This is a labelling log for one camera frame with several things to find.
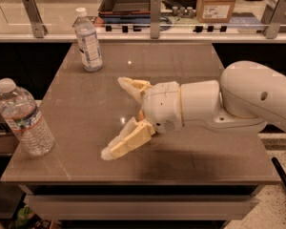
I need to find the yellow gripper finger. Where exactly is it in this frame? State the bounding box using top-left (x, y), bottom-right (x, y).
top-left (101, 117), bottom-right (155, 160)
top-left (118, 77), bottom-right (153, 104)

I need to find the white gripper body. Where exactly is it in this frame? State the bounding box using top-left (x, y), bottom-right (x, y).
top-left (141, 81), bottom-right (182, 134)

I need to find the clear water bottle red label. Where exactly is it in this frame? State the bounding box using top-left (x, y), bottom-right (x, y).
top-left (0, 78), bottom-right (54, 156)

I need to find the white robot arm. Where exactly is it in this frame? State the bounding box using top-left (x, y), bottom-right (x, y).
top-left (101, 61), bottom-right (286, 160)

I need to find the water bottle white blue label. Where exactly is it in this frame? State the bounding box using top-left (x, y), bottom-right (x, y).
top-left (74, 8), bottom-right (103, 72)

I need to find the orange fruit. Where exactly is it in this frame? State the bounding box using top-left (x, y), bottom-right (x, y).
top-left (138, 111), bottom-right (145, 121)

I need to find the dark tray orange rim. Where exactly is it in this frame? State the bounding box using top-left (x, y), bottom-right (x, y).
top-left (98, 0), bottom-right (151, 15)

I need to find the table drawer front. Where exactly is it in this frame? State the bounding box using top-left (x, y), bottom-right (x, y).
top-left (25, 195), bottom-right (258, 220)

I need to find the cardboard box with label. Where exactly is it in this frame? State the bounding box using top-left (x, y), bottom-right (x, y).
top-left (195, 0), bottom-right (236, 23)

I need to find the green object under table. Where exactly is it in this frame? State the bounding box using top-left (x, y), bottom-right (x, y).
top-left (14, 207), bottom-right (35, 229)

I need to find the black pole on floor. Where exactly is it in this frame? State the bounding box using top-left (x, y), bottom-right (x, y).
top-left (271, 157), bottom-right (286, 189)

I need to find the middle metal glass bracket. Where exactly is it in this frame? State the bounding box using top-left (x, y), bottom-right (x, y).
top-left (150, 0), bottom-right (161, 39)

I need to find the metal glass bracket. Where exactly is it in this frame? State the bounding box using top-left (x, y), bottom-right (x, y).
top-left (22, 0), bottom-right (48, 38)
top-left (150, 0), bottom-right (161, 39)
top-left (264, 0), bottom-right (286, 39)

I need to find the left metal glass bracket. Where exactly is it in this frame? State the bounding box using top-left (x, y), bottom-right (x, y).
top-left (22, 0), bottom-right (48, 38)

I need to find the right metal glass bracket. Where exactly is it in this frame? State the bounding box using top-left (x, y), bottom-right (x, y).
top-left (264, 0), bottom-right (286, 39)

